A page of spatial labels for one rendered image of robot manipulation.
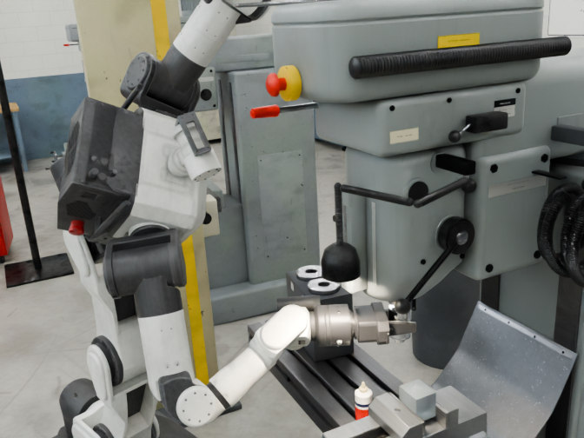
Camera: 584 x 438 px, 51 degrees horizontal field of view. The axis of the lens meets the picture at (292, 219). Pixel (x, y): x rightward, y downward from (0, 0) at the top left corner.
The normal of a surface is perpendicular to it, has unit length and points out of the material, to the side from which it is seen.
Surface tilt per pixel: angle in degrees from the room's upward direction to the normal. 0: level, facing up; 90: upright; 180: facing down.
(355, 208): 90
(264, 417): 0
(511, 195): 90
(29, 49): 90
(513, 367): 63
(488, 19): 90
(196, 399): 70
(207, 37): 106
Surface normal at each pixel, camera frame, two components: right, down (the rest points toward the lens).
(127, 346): 0.69, 0.03
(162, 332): 0.34, -0.07
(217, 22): 0.23, 0.55
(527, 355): -0.82, -0.26
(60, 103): 0.44, 0.26
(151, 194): 0.57, -0.35
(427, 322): -0.70, 0.33
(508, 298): -0.90, 0.18
